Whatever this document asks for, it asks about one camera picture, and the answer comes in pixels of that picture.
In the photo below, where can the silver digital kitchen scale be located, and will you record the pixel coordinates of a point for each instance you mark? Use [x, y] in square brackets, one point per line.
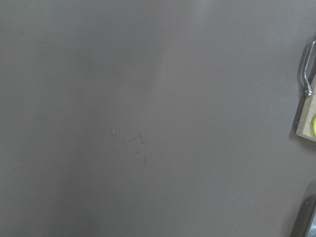
[305, 223]

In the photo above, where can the bamboo cutting board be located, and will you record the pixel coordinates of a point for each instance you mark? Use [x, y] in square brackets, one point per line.
[304, 128]

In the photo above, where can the lemon slice front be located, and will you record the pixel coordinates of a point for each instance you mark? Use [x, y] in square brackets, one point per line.
[314, 126]

